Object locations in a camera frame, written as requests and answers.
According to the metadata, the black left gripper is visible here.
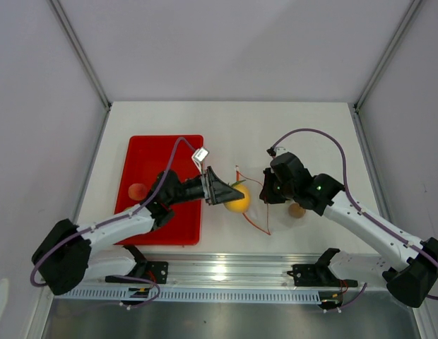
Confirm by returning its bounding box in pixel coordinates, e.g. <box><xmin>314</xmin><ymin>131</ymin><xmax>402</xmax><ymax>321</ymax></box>
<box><xmin>167</xmin><ymin>166</ymin><xmax>244</xmax><ymax>206</ymax></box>

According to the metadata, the orange fruit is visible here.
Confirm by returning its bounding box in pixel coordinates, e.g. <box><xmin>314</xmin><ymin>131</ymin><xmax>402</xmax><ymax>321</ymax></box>
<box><xmin>224</xmin><ymin>180</ymin><xmax>251</xmax><ymax>214</ymax></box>

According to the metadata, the brown kiwi fruit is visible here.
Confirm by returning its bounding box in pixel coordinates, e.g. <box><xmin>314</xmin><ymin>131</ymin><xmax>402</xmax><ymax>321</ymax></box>
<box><xmin>288</xmin><ymin>203</ymin><xmax>306</xmax><ymax>219</ymax></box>

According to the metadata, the clear zip top bag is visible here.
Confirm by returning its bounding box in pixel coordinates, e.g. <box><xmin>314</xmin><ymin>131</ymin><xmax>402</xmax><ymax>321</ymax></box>
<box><xmin>235</xmin><ymin>165</ymin><xmax>307</xmax><ymax>236</ymax></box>

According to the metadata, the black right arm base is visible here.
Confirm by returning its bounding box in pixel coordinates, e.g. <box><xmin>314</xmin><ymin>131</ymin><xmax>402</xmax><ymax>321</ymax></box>
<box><xmin>286</xmin><ymin>248</ymin><xmax>358</xmax><ymax>287</ymax></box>

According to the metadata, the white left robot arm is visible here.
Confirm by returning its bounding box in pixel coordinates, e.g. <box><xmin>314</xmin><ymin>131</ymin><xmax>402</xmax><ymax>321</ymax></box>
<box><xmin>30</xmin><ymin>167</ymin><xmax>244</xmax><ymax>295</ymax></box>

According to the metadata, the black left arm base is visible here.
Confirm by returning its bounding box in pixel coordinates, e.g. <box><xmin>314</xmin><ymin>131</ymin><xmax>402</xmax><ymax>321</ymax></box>
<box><xmin>105</xmin><ymin>245</ymin><xmax>169</xmax><ymax>285</ymax></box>

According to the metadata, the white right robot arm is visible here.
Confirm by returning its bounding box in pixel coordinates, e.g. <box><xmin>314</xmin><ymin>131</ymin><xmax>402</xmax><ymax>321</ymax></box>
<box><xmin>259</xmin><ymin>148</ymin><xmax>438</xmax><ymax>308</ymax></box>

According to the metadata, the red plastic tray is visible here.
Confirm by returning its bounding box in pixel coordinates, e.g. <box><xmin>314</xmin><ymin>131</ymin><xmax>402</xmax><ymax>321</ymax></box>
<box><xmin>114</xmin><ymin>135</ymin><xmax>203</xmax><ymax>246</ymax></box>

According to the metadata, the pink peach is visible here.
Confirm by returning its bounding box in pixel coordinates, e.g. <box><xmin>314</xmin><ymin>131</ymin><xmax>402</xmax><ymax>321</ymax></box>
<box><xmin>128</xmin><ymin>183</ymin><xmax>148</xmax><ymax>201</ymax></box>

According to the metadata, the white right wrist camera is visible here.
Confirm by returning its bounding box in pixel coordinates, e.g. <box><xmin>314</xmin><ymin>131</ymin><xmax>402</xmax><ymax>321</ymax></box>
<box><xmin>266</xmin><ymin>146</ymin><xmax>287</xmax><ymax>158</ymax></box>

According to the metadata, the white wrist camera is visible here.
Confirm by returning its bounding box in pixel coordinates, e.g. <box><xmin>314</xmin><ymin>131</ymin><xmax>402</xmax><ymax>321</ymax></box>
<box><xmin>191</xmin><ymin>147</ymin><xmax>209</xmax><ymax>171</ymax></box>
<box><xmin>266</xmin><ymin>146</ymin><xmax>287</xmax><ymax>158</ymax></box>

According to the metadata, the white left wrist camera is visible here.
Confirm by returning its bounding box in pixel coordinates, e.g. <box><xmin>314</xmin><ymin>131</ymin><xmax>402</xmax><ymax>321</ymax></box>
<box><xmin>191</xmin><ymin>147</ymin><xmax>209</xmax><ymax>171</ymax></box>

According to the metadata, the aluminium front rail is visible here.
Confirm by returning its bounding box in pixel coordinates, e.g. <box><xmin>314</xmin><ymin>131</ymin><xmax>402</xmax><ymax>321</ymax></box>
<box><xmin>40</xmin><ymin>252</ymin><xmax>427</xmax><ymax>292</ymax></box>

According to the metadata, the white slotted cable duct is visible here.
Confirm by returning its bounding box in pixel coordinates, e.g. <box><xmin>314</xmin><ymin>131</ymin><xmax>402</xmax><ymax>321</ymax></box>
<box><xmin>59</xmin><ymin>287</ymin><xmax>321</xmax><ymax>305</ymax></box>

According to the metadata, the right aluminium frame post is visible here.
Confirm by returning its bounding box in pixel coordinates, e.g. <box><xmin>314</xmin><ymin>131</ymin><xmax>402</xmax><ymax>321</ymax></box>
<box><xmin>353</xmin><ymin>0</ymin><xmax>426</xmax><ymax>114</ymax></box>

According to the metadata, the aluminium frame post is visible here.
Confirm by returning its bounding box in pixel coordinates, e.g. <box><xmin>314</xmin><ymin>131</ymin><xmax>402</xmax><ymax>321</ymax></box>
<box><xmin>47</xmin><ymin>0</ymin><xmax>112</xmax><ymax>112</ymax></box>
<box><xmin>353</xmin><ymin>0</ymin><xmax>426</xmax><ymax>114</ymax></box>

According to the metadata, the left aluminium frame post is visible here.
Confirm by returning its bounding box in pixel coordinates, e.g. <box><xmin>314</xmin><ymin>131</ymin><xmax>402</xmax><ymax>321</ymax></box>
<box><xmin>47</xmin><ymin>0</ymin><xmax>112</xmax><ymax>112</ymax></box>

